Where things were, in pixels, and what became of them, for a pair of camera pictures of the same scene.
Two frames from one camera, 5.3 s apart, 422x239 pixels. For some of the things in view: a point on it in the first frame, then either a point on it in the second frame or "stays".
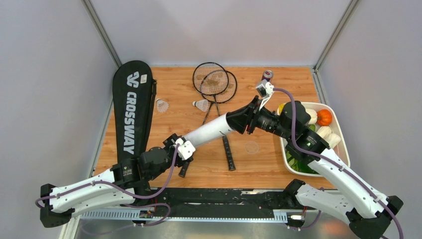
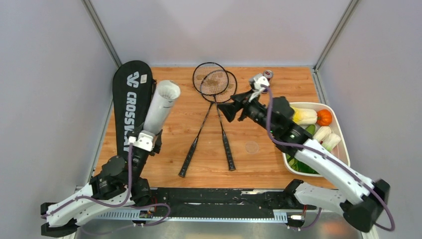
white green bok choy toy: (333, 140) stays
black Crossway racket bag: (134, 93) stays
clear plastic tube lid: (252, 147) stays
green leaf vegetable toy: (298, 166) stays
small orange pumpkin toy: (324, 117) stays
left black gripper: (170, 142) to (157, 148)
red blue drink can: (267, 74) stays
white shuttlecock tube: (216, 128) to (164, 100)
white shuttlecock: (162, 106) to (168, 90)
